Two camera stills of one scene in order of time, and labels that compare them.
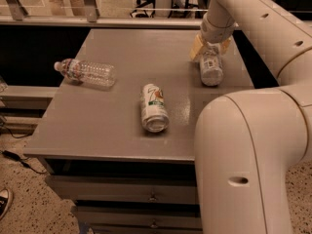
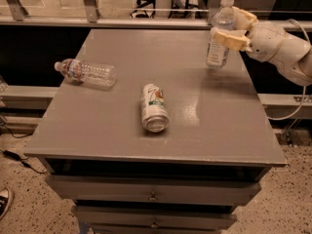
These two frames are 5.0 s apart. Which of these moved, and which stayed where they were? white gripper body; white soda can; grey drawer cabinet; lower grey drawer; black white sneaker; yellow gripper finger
Moved: white gripper body; yellow gripper finger
Stayed: lower grey drawer; grey drawer cabinet; white soda can; black white sneaker
